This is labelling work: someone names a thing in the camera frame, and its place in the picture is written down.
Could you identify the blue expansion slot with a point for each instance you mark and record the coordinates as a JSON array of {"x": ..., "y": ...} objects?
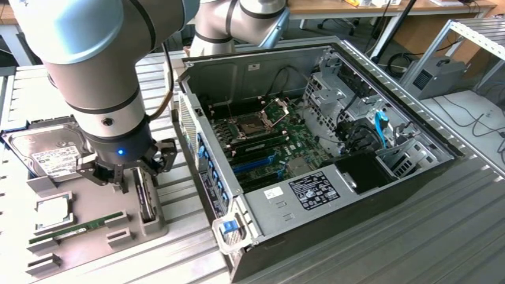
[{"x": 252, "y": 166}]

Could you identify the hard disk with blue frame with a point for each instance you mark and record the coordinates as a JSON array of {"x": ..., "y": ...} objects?
[{"x": 47, "y": 148}]

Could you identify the dark RAM stick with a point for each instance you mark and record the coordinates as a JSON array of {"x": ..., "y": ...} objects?
[{"x": 260, "y": 145}]

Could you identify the thin metal locking lever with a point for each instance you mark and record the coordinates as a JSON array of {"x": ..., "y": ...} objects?
[{"x": 230, "y": 108}]

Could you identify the green motherboard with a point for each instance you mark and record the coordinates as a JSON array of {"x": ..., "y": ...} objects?
[{"x": 304, "y": 142}]

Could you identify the black tripod pole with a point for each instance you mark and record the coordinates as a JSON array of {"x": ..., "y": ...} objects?
[{"x": 403, "y": 16}]

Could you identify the green RAM stick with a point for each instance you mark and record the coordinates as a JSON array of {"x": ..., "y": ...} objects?
[{"x": 95, "y": 222}]

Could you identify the blue case latch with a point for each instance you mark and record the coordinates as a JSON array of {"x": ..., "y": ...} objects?
[{"x": 228, "y": 227}]

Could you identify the orange white small box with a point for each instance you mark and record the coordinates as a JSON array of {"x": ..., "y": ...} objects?
[{"x": 358, "y": 3}]

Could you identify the silver CPU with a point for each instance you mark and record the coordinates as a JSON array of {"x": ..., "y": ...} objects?
[{"x": 51, "y": 211}]

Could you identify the open black PC case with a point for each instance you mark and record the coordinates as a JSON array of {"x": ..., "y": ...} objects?
[{"x": 355, "y": 225}]

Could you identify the silver disk bay cage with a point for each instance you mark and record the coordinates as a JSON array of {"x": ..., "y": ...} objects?
[{"x": 327, "y": 97}]

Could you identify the CPU socket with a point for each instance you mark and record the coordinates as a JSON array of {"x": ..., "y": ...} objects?
[{"x": 248, "y": 127}]

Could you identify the black office chair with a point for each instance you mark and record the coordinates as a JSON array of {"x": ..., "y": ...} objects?
[{"x": 350, "y": 21}]

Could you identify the green graphics card black shroud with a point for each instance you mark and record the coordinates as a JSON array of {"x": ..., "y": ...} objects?
[{"x": 144, "y": 201}]

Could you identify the metal socket cover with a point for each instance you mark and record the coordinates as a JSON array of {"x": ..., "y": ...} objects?
[{"x": 283, "y": 115}]

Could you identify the silver chipset heatsink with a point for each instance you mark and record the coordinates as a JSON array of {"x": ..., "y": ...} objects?
[{"x": 300, "y": 165}]

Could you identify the aluminium profile frame table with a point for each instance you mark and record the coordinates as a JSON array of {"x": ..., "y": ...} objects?
[{"x": 474, "y": 32}]

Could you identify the silver power supply with label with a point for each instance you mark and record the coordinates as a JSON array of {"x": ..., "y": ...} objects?
[{"x": 276, "y": 213}]

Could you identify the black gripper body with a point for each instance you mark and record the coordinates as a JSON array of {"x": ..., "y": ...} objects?
[{"x": 122, "y": 148}]

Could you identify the grey parts rack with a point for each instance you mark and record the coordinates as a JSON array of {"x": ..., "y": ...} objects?
[{"x": 99, "y": 207}]

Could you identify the wooden desk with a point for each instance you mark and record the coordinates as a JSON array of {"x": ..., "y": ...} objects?
[{"x": 335, "y": 10}]

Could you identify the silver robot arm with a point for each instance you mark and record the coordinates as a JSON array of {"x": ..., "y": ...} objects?
[{"x": 79, "y": 44}]

